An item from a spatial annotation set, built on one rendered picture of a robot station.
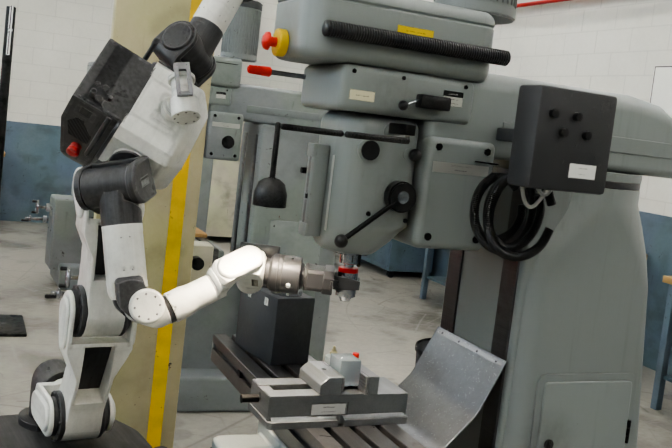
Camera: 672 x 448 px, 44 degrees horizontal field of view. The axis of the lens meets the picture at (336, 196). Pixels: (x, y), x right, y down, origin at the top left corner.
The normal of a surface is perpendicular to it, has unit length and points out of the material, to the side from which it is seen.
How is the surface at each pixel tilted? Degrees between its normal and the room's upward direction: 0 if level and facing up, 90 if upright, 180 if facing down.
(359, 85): 90
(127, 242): 77
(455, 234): 90
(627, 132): 90
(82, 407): 118
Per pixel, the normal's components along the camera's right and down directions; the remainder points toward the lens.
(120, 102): 0.51, -0.41
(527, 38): -0.91, -0.07
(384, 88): 0.40, 0.12
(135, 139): 0.20, 0.20
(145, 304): 0.35, -0.11
